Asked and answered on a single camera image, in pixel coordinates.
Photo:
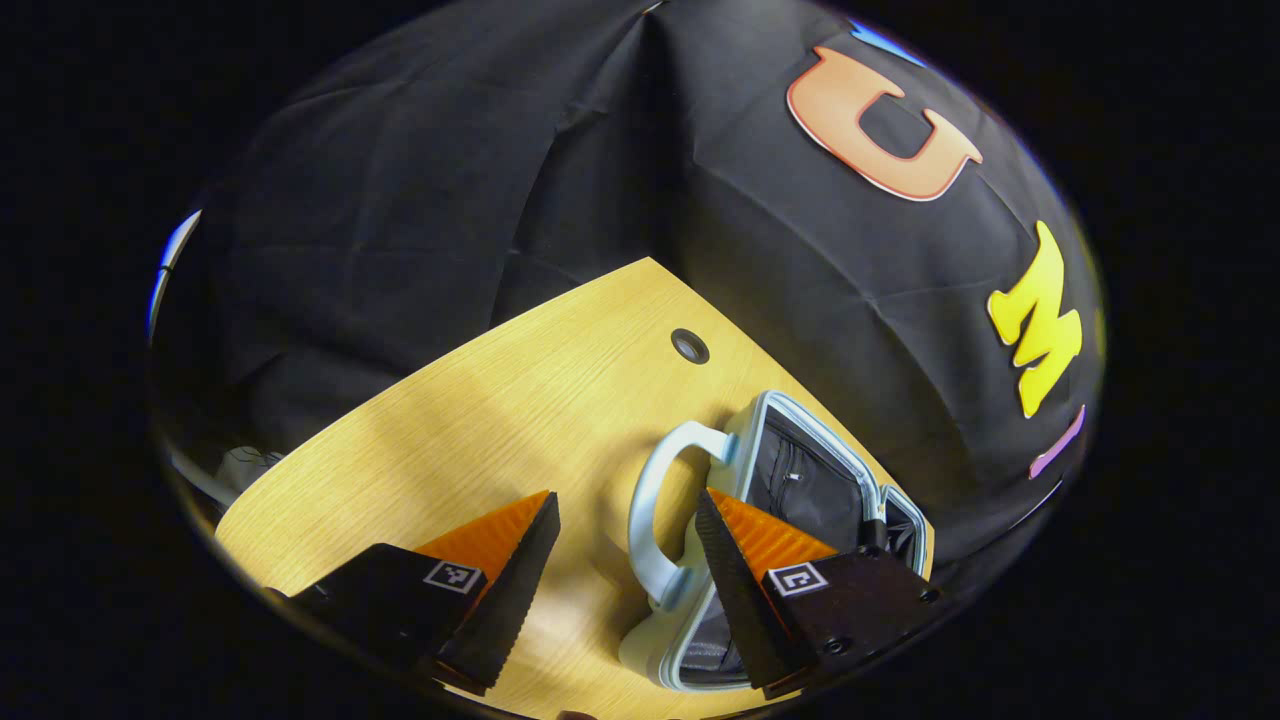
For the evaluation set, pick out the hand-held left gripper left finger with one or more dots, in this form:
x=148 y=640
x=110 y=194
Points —
x=510 y=600

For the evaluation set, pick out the white crumpled object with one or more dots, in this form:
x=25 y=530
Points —
x=248 y=468

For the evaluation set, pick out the light blue small suitcase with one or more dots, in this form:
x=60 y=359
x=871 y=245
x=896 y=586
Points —
x=800 y=480

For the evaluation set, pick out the black backdrop cloth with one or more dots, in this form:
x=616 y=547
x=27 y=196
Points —
x=400 y=200

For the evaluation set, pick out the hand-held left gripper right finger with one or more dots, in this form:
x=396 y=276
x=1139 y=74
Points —
x=745 y=610

